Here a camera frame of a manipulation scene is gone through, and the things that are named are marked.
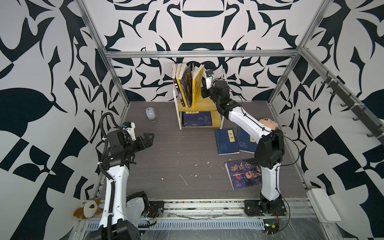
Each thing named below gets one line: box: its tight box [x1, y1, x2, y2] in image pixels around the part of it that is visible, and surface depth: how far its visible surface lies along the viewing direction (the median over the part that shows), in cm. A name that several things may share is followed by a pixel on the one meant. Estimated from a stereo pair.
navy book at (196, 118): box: [181, 111, 213, 127], surface depth 104 cm
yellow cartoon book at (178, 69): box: [175, 63, 189, 108], surface depth 81 cm
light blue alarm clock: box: [145, 106, 158, 122], surface depth 107 cm
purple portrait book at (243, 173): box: [224, 159, 263, 191], surface depth 85 cm
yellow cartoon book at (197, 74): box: [192, 63, 205, 108], surface depth 81 cm
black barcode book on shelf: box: [172, 63, 186, 107], surface depth 81 cm
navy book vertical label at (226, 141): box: [214, 128, 240, 156], surface depth 100 cm
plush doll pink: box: [259, 118, 279, 130], surface depth 101 cm
